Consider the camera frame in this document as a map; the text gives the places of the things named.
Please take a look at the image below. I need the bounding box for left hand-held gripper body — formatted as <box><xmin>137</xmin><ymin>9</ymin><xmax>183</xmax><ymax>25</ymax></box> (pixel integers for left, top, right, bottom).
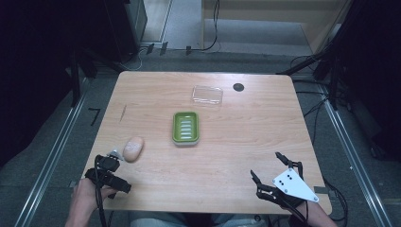
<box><xmin>84</xmin><ymin>148</ymin><xmax>132</xmax><ymax>200</ymax></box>

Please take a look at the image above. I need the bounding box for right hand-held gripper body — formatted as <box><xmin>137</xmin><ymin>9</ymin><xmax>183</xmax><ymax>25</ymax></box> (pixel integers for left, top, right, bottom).
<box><xmin>255</xmin><ymin>167</ymin><xmax>320</xmax><ymax>210</ymax></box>

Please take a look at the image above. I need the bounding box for beige oval soap bar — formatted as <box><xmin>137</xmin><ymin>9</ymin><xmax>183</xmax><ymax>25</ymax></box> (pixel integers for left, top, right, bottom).
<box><xmin>122</xmin><ymin>135</ymin><xmax>146</xmax><ymax>164</ymax></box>

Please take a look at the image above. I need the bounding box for person's right hand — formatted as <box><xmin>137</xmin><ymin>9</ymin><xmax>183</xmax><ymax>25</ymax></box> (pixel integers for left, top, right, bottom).
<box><xmin>294</xmin><ymin>200</ymin><xmax>320</xmax><ymax>223</ymax></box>

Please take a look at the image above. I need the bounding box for person's left hand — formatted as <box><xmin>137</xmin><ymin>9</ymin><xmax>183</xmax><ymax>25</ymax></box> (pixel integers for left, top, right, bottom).
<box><xmin>73</xmin><ymin>177</ymin><xmax>118</xmax><ymax>216</ymax></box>

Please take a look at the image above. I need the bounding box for green soap dish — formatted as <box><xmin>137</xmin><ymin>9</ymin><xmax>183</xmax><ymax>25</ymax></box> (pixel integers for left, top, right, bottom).
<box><xmin>171</xmin><ymin>111</ymin><xmax>201</xmax><ymax>147</ymax></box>

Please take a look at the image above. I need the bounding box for clear plastic lid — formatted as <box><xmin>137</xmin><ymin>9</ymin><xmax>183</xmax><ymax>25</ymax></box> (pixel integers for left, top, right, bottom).
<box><xmin>191</xmin><ymin>84</ymin><xmax>224</xmax><ymax>107</ymax></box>

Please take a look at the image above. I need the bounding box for black stand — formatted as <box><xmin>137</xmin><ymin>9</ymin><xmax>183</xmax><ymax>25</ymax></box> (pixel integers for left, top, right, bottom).
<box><xmin>64</xmin><ymin>46</ymin><xmax>127</xmax><ymax>108</ymax></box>
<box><xmin>276</xmin><ymin>0</ymin><xmax>363</xmax><ymax>112</ymax></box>

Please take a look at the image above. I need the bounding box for black cabinet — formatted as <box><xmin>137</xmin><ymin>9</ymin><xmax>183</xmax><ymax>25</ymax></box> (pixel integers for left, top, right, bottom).
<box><xmin>78</xmin><ymin>0</ymin><xmax>148</xmax><ymax>64</ymax></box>

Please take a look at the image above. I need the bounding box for left hand-held gripper cable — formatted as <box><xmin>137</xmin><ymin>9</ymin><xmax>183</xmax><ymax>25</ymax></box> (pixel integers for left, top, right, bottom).
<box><xmin>94</xmin><ymin>154</ymin><xmax>110</xmax><ymax>227</ymax></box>

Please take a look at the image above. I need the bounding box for metal floor rail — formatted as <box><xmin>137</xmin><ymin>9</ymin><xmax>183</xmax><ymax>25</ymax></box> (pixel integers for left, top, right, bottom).
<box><xmin>318</xmin><ymin>84</ymin><xmax>393</xmax><ymax>227</ymax></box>
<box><xmin>13</xmin><ymin>79</ymin><xmax>91</xmax><ymax>227</ymax></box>

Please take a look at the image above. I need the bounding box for black floor cable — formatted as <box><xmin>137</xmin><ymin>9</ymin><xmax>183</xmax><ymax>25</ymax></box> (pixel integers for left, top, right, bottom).
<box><xmin>296</xmin><ymin>89</ymin><xmax>332</xmax><ymax>148</ymax></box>

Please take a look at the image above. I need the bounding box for white floor cable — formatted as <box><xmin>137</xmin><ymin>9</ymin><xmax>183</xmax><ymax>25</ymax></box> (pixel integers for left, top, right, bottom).
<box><xmin>118</xmin><ymin>46</ymin><xmax>149</xmax><ymax>72</ymax></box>

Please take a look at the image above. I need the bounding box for black hanging cable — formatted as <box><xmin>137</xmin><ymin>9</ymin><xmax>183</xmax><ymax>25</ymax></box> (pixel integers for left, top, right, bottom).
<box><xmin>188</xmin><ymin>0</ymin><xmax>221</xmax><ymax>53</ymax></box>

